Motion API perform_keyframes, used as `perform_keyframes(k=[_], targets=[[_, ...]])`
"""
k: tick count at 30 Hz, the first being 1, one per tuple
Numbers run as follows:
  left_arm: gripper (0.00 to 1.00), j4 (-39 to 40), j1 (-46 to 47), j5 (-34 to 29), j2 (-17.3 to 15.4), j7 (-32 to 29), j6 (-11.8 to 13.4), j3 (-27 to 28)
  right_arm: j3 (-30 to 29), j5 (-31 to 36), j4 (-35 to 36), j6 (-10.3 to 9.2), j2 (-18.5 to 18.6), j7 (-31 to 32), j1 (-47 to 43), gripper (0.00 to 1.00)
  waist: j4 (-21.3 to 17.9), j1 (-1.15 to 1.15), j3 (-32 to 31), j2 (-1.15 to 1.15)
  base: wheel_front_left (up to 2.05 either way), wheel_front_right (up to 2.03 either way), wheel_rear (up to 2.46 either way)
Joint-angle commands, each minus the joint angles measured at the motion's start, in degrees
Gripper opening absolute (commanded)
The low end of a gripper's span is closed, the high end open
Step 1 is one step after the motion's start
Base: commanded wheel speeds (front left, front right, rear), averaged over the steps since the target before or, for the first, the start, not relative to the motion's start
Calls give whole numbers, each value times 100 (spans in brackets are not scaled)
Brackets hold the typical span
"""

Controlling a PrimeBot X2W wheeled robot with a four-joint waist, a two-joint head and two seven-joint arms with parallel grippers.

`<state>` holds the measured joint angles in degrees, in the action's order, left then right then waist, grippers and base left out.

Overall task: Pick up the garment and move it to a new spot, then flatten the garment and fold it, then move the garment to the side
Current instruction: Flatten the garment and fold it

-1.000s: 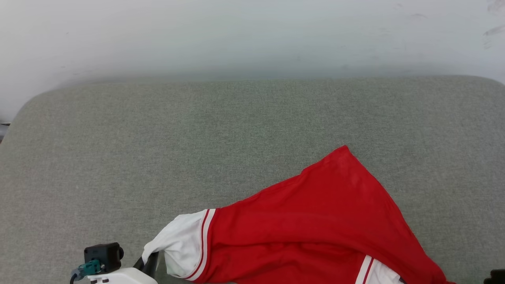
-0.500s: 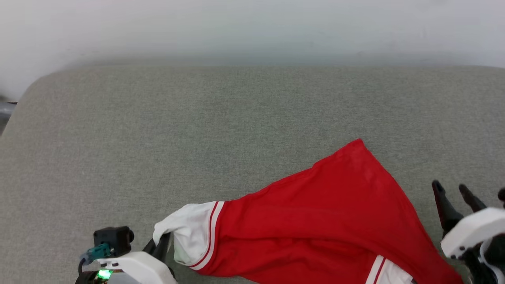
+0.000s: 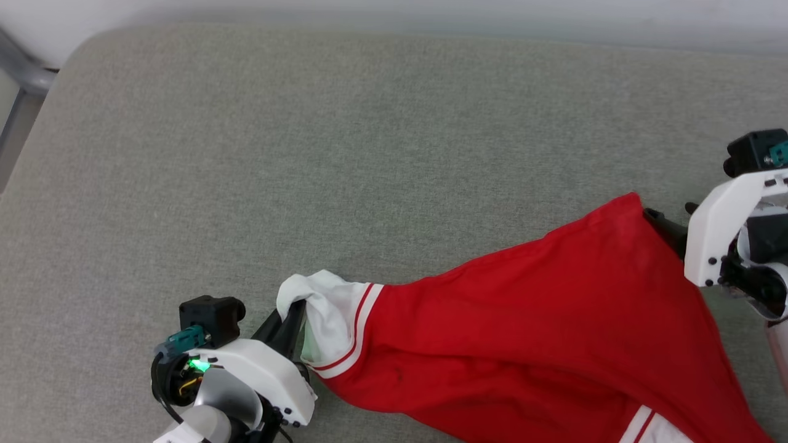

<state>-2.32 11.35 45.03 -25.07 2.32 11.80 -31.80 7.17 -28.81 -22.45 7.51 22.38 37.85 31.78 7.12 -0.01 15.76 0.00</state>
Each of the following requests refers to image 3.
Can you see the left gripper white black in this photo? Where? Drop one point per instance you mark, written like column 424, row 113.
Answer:
column 265, row 375

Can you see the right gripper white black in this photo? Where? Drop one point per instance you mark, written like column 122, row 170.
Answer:
column 720, row 227

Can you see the red white striped shirt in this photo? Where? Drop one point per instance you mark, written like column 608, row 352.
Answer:
column 523, row 338

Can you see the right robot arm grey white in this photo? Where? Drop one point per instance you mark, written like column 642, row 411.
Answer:
column 769, row 258

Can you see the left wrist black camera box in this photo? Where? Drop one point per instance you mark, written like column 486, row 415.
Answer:
column 212, row 317

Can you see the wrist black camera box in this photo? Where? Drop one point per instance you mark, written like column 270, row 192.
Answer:
column 212, row 317
column 748, row 151

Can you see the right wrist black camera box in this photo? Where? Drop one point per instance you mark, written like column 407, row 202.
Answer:
column 748, row 151

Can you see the grey metal frame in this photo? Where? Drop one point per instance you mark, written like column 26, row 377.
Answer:
column 24, row 71

